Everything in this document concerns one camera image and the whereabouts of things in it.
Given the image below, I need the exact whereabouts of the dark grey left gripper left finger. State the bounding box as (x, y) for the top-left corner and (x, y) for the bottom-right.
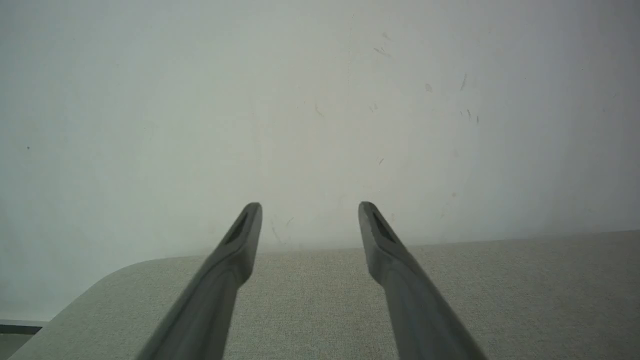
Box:
(135, 202), (263, 360)

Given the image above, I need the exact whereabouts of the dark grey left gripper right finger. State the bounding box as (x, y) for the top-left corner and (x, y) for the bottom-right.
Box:
(358, 201), (488, 360)

